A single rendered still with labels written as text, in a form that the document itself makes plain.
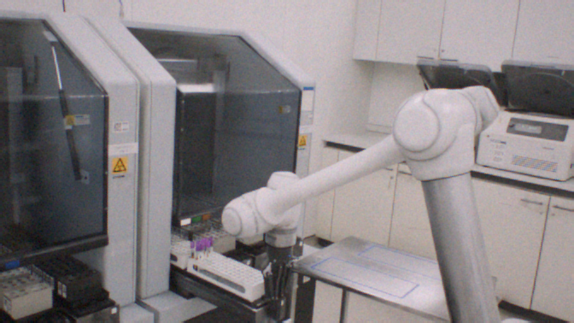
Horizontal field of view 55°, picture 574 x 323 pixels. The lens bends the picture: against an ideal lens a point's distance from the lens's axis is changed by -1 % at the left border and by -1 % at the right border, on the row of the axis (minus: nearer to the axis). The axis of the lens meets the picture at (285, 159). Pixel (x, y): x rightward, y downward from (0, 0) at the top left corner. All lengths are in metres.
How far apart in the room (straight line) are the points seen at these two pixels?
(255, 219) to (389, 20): 3.13
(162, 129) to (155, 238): 0.35
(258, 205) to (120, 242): 0.52
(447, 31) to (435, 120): 3.08
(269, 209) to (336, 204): 2.95
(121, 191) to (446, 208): 0.96
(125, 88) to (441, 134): 0.93
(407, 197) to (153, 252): 2.49
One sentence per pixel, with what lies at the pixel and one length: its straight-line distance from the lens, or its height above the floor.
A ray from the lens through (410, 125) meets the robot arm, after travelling 1.09.
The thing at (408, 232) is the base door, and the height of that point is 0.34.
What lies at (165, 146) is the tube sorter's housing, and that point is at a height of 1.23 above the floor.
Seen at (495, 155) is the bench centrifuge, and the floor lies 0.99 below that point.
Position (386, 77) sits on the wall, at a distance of 4.73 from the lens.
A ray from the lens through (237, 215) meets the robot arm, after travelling 1.39.
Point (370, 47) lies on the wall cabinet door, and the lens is 4.42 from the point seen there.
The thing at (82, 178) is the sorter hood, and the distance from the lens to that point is 1.61.
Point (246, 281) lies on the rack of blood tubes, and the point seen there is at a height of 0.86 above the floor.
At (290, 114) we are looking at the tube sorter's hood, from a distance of 2.16.
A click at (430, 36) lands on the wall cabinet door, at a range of 4.19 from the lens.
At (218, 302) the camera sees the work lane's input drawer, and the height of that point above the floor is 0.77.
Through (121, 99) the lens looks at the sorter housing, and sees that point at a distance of 1.65.
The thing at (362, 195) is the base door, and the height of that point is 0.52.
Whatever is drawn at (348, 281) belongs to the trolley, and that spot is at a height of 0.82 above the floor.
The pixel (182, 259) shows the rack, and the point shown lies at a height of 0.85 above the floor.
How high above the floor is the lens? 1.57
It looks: 12 degrees down
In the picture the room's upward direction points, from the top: 4 degrees clockwise
